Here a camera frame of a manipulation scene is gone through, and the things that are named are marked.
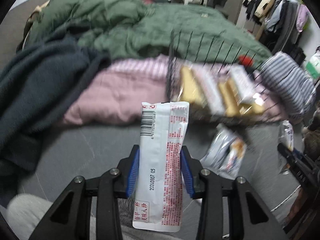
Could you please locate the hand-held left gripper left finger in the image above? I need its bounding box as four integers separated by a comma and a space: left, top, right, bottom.
29, 144, 140, 240

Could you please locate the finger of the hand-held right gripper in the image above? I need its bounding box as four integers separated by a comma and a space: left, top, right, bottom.
277, 142, 304, 167

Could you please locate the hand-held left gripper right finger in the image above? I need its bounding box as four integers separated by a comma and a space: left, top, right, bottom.
180, 145, 288, 240

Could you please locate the white printed sachet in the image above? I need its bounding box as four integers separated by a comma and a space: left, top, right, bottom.
132, 101, 190, 232

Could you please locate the packaged bread slice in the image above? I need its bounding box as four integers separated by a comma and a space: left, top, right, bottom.
217, 79, 242, 117
237, 97, 266, 116
179, 66, 208, 106

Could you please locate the black wire basket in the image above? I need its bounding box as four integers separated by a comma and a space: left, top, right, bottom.
165, 29, 283, 128

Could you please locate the white snack packet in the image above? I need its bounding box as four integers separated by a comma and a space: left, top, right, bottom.
277, 120, 295, 175

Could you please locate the tabby cat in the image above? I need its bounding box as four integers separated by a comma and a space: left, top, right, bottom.
301, 120, 320, 158

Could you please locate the silver snack packet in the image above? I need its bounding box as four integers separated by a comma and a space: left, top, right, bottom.
199, 124, 248, 180

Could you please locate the blue checked pillow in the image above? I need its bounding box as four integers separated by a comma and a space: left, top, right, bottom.
260, 51, 316, 125

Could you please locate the pink quilt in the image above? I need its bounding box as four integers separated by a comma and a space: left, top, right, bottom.
62, 55, 288, 127

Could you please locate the white and green bag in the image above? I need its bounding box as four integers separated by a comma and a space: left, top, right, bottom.
305, 46, 320, 78

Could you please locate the red and black plush toy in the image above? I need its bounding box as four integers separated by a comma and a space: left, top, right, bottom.
238, 55, 255, 67

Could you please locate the person's grey trouser leg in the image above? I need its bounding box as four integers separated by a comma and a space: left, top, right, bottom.
6, 194, 200, 240

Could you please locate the dark grey fleece blanket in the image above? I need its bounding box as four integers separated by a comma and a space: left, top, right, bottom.
0, 26, 108, 202

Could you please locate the green duvet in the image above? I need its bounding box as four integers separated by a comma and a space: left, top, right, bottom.
27, 0, 273, 61

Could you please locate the clothes rack with garments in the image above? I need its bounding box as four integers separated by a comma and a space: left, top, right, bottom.
242, 0, 311, 48

